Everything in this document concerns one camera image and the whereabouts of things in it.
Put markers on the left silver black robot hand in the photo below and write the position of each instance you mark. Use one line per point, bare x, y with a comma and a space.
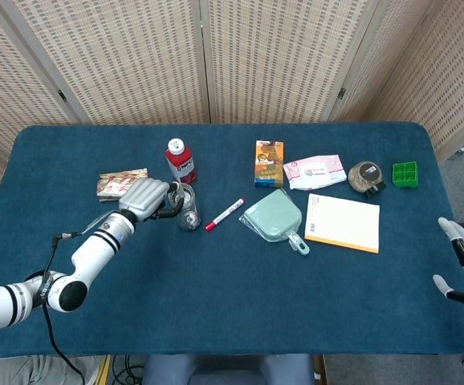
143, 196

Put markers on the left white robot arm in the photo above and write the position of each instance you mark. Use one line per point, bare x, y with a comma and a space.
95, 248

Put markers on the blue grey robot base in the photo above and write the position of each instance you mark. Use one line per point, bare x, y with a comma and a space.
224, 369

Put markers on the clear glass jar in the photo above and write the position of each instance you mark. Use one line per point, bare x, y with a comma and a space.
192, 222

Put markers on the foil snack package red print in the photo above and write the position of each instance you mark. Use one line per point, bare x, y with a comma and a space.
111, 186

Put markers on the red juice bottle white cap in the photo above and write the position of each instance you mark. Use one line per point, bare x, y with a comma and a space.
180, 164

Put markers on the red white marker pen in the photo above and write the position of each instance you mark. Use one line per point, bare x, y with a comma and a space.
224, 215

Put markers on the orange blue carton box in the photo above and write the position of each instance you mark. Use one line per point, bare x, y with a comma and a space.
269, 164

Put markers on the green plastic grid tray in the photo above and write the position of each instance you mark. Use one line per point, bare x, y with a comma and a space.
405, 174

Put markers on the mint green dustpan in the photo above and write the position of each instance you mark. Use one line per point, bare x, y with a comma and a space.
272, 218

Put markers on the black screen hinge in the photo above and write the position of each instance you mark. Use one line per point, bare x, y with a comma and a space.
341, 93
61, 95

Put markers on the woven bamboo screen panel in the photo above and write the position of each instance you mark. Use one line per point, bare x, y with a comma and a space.
276, 60
15, 80
127, 60
436, 60

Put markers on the white yellow notepad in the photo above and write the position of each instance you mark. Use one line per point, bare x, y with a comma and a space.
342, 222

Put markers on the blue felt tablecloth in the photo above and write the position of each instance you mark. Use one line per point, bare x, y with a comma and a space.
256, 301

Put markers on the glass jar with seeds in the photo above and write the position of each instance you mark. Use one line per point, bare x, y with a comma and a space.
362, 176

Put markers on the pink white wipes pack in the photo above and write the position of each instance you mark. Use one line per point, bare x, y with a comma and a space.
316, 172

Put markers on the yellow strip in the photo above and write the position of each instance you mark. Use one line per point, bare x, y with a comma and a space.
104, 371

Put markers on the grey cloth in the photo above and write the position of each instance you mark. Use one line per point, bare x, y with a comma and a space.
23, 371

